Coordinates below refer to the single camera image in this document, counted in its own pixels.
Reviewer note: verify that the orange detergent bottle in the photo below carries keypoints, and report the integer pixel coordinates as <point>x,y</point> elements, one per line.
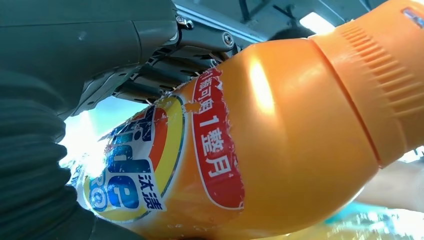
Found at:
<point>281,132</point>

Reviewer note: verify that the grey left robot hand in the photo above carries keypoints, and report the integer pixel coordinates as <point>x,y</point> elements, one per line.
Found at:
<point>82,43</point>

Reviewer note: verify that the ceiling tube light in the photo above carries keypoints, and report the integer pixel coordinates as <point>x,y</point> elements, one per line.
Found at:
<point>316,24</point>

